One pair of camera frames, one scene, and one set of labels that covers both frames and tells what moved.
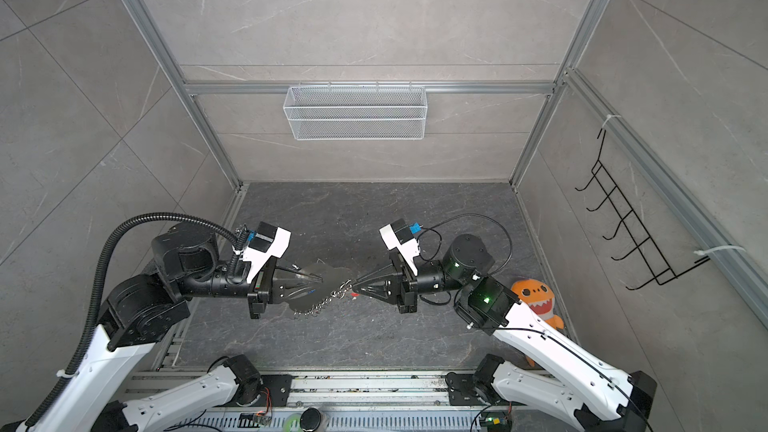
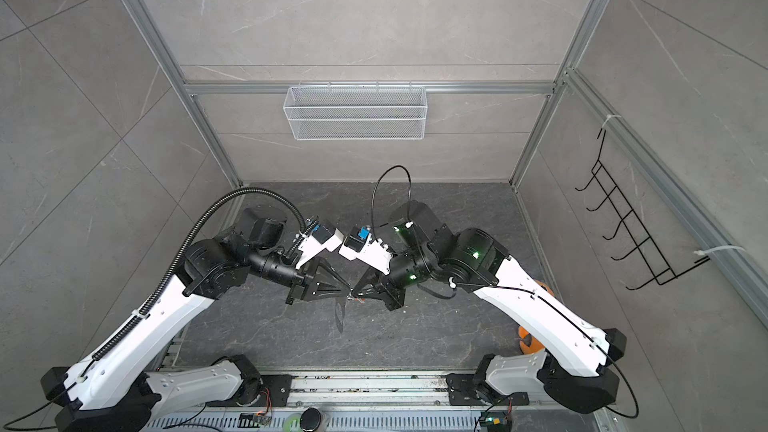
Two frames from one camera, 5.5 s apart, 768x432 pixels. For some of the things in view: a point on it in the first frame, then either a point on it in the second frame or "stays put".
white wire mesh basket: x=355 y=113 stays put
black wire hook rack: x=631 y=223 stays put
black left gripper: x=263 y=287 -> x=305 y=281
